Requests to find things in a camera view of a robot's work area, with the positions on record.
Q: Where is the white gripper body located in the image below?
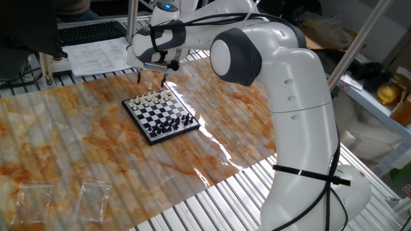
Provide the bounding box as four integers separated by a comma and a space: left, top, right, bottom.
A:
127, 47, 182, 78

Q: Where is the black white magnetic chessboard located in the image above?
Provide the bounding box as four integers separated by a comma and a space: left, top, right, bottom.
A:
121, 90, 201, 146

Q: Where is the silver blue-capped sensor bar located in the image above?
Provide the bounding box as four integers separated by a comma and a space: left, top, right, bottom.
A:
143, 61, 173, 72

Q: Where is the printed paper sheet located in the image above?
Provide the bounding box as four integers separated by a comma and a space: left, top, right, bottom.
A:
62, 37, 133, 78

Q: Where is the black computer keyboard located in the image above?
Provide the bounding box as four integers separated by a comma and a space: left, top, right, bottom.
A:
58, 21, 128, 47

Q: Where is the person in brown jacket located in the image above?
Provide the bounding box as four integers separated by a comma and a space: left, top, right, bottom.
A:
56, 0, 102, 23

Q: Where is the orange marble pattern mat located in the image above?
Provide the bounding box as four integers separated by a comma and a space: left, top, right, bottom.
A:
0, 57, 277, 231

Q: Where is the clear plastic zip bag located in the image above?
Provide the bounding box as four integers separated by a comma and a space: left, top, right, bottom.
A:
73, 178, 113, 223
11, 181, 55, 225

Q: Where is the plastic covered cardboard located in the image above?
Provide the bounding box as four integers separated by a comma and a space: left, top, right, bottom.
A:
297, 11, 357, 51

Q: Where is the small white paper note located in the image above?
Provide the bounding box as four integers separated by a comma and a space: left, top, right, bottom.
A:
338, 72, 365, 92

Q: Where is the black cloth bundle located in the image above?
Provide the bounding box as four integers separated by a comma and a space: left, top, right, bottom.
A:
348, 60, 385, 92

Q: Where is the white plastic bag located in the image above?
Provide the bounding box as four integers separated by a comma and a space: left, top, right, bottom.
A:
332, 91, 405, 161

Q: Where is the yellow toy figure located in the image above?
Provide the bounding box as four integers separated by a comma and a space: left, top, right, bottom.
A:
376, 81, 401, 106

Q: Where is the brown cardboard box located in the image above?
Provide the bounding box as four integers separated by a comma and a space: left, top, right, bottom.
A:
389, 89, 411, 128

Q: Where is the green plastic object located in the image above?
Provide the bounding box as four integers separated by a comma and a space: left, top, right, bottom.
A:
390, 162, 411, 182

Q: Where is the black wrist strap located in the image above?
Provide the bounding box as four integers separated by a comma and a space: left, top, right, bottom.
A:
149, 24, 171, 64

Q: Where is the short aluminium extrusion post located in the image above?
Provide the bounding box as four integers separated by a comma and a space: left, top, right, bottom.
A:
38, 51, 57, 89

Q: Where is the black strap with clasp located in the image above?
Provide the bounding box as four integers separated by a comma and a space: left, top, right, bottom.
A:
272, 164, 352, 187

